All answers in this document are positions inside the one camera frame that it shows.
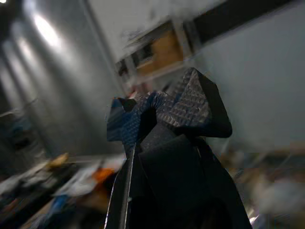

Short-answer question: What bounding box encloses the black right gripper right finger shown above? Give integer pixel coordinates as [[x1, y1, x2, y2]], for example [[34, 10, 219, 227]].
[[130, 67, 254, 229]]

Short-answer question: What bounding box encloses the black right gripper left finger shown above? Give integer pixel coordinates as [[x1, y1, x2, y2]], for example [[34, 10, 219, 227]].
[[104, 91, 168, 229]]

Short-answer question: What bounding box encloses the orange plastic wrapper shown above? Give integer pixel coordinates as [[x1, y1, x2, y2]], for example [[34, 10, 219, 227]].
[[91, 167, 116, 183]]

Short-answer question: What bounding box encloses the brown cardboard box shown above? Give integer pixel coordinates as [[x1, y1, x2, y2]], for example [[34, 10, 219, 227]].
[[137, 30, 185, 74]]

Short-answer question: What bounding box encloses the white metal shelf rack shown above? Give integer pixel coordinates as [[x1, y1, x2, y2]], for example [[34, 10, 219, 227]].
[[115, 18, 198, 84]]

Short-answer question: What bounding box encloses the grey curtain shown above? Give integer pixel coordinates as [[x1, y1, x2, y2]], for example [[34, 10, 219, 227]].
[[0, 0, 124, 158]]

